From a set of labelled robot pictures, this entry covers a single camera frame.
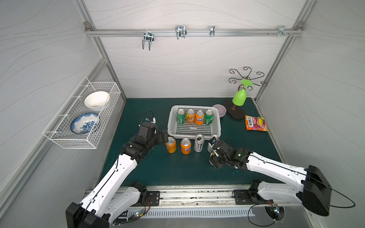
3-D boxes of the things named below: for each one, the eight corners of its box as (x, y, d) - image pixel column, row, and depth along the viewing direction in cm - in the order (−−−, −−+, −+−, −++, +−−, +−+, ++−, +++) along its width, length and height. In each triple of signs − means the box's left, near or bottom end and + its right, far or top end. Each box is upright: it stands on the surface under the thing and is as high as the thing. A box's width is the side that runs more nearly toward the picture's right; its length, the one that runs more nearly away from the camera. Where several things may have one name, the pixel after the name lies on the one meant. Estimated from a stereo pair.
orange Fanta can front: (181, 154, 91) (180, 147, 82) (181, 145, 95) (180, 137, 86) (190, 154, 91) (191, 147, 82) (190, 145, 95) (191, 137, 86)
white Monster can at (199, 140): (194, 152, 92) (195, 142, 81) (194, 145, 96) (195, 134, 84) (202, 152, 92) (204, 142, 81) (201, 145, 96) (204, 134, 84)
